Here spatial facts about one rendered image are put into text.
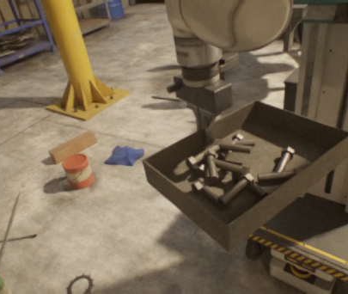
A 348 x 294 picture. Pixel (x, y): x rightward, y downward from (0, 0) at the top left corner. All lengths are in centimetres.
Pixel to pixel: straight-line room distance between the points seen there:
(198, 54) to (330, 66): 84
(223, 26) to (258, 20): 4
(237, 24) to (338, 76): 100
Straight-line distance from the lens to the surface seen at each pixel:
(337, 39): 133
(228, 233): 50
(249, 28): 40
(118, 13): 796
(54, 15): 344
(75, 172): 236
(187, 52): 60
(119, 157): 257
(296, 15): 83
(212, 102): 61
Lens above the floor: 146
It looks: 34 degrees down
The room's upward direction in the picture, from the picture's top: 9 degrees counter-clockwise
